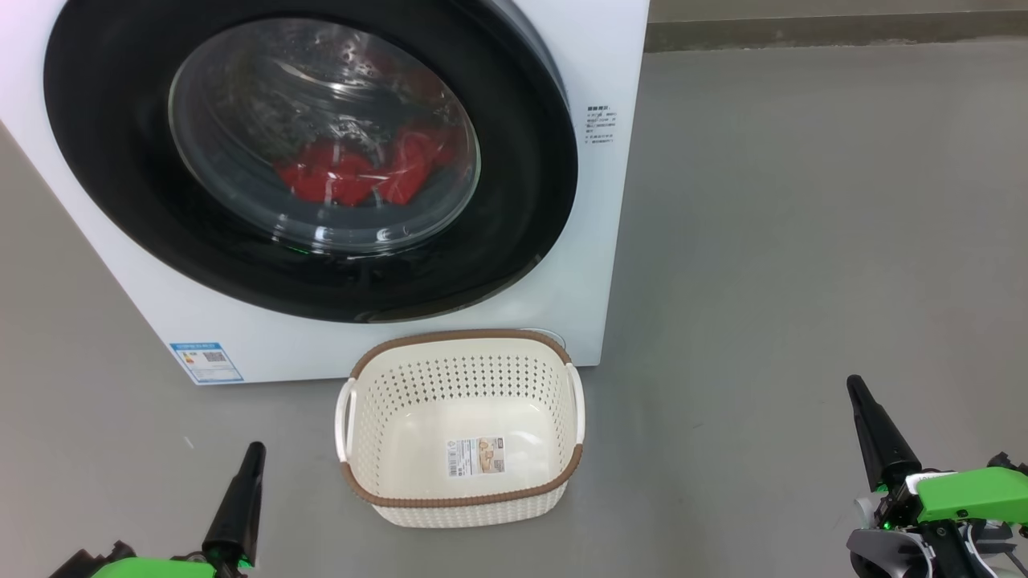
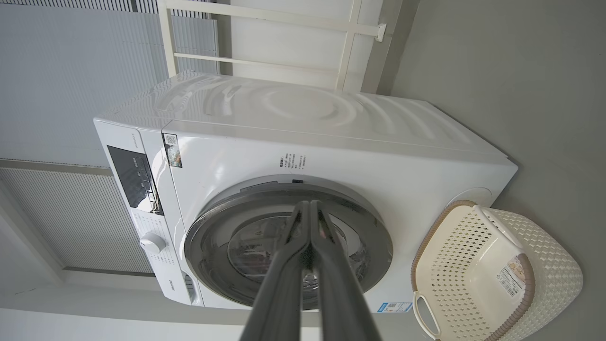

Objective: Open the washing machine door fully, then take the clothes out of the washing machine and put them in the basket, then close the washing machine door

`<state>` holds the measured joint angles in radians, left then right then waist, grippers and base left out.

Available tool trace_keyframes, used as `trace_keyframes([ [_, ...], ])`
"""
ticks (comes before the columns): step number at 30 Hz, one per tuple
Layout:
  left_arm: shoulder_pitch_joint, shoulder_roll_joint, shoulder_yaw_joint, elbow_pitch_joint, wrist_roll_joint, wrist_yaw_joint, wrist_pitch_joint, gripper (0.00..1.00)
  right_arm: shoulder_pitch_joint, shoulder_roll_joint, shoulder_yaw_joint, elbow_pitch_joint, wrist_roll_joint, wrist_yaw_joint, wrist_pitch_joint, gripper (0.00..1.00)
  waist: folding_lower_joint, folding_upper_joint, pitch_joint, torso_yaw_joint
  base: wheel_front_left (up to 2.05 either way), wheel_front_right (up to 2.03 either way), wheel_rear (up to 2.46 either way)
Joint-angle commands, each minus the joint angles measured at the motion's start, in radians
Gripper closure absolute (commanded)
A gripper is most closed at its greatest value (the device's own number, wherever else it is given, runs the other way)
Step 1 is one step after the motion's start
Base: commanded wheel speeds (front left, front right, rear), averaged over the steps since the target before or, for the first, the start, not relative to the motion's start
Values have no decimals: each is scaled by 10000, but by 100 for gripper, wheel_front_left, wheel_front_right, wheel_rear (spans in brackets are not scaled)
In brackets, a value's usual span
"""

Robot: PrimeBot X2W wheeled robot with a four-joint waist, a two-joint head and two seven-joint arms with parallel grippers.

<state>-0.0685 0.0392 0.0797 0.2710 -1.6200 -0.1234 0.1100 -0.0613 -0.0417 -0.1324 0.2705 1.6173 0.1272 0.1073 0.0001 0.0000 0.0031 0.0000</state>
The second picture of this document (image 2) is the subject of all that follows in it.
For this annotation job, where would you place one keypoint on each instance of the white metal railing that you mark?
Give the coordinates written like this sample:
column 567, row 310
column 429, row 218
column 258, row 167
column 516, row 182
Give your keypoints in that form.
column 350, row 47

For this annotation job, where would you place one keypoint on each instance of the blue energy label sticker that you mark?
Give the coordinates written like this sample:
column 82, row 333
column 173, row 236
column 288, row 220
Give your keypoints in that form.
column 394, row 307

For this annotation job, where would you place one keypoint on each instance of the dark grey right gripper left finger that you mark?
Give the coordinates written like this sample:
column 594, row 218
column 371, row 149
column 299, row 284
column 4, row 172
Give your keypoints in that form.
column 284, row 284

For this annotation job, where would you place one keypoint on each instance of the round glass washer door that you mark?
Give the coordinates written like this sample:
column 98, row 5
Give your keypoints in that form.
column 213, row 246

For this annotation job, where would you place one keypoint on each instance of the printed product label with barcode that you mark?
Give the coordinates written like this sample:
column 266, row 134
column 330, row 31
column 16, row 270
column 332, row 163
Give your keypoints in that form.
column 511, row 277

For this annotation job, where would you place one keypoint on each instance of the white front-load washing machine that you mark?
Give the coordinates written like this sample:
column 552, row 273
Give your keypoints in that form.
column 331, row 142

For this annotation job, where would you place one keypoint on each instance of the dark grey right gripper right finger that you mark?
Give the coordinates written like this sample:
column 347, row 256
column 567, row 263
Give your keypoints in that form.
column 338, row 284

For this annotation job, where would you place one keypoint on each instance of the cream perforated laundry basket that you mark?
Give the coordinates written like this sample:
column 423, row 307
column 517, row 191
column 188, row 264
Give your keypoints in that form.
column 473, row 265

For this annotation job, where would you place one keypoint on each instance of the white plastic control knob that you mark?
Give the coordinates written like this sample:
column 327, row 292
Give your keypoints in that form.
column 152, row 242

